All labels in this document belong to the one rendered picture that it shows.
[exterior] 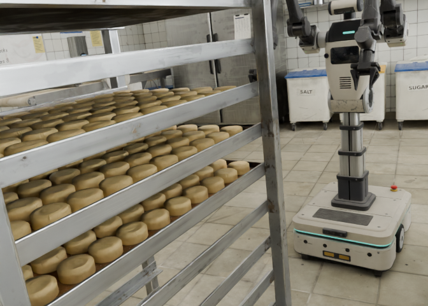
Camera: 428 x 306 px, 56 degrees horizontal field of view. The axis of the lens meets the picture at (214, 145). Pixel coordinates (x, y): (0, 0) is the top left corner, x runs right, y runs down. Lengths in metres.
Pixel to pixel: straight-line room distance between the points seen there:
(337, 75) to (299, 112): 3.13
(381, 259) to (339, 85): 0.91
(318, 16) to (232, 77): 1.45
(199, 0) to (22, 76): 0.35
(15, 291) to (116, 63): 0.29
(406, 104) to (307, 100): 1.14
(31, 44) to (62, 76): 4.81
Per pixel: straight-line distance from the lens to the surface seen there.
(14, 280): 0.46
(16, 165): 0.47
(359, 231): 2.21
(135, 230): 0.66
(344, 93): 2.24
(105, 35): 1.14
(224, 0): 0.78
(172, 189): 0.81
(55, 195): 0.62
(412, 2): 5.72
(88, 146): 0.52
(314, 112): 5.30
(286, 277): 1.03
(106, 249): 0.63
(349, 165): 2.36
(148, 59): 0.60
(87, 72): 0.52
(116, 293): 1.22
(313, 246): 2.33
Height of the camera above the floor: 1.25
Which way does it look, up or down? 14 degrees down
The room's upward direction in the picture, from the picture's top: 6 degrees counter-clockwise
